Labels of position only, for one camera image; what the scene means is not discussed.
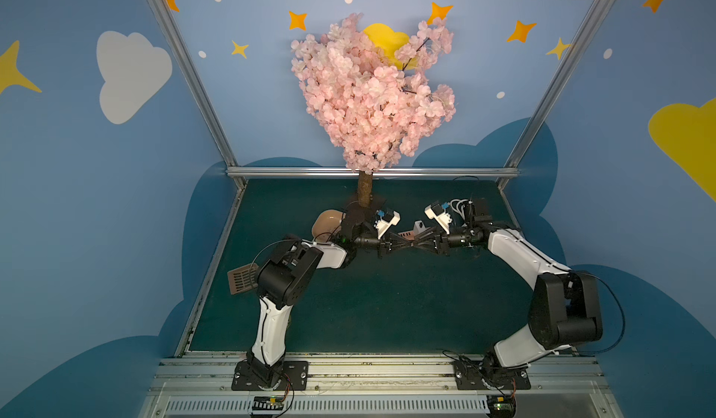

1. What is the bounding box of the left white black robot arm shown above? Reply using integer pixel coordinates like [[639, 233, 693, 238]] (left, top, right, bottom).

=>
[[247, 207, 401, 373]]

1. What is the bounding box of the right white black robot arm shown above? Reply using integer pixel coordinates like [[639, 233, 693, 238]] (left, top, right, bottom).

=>
[[414, 201, 603, 373]]

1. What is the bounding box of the orange power strip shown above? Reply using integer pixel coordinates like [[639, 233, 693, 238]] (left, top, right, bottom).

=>
[[398, 220, 427, 241]]

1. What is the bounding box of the pink square bowl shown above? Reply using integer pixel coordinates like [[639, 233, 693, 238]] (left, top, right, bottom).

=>
[[311, 209, 345, 243]]

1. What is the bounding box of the pink cherry blossom tree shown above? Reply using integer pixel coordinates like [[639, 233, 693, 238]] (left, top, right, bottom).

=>
[[291, 13, 456, 208]]

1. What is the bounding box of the brown slotted scoop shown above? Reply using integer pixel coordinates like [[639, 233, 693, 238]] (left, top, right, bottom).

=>
[[227, 263, 258, 295]]

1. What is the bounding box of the right small circuit board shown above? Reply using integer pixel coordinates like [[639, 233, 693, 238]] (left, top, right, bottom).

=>
[[487, 396, 516, 418]]

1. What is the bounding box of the small circuit board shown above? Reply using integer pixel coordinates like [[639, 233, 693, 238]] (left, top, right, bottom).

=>
[[487, 396, 516, 418], [251, 397, 286, 415]]

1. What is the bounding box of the left small circuit board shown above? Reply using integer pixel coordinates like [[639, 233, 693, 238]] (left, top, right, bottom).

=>
[[251, 397, 286, 415]]

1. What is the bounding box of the white coiled power cord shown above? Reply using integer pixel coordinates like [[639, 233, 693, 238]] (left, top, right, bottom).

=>
[[449, 197, 477, 220]]

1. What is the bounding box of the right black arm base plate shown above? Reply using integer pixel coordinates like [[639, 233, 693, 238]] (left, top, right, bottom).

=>
[[451, 359, 531, 392]]

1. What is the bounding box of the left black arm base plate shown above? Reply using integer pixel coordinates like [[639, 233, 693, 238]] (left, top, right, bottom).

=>
[[230, 359, 310, 391]]

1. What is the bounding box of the aluminium cage frame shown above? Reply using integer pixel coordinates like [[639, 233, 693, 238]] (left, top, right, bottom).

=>
[[132, 0, 628, 358]]

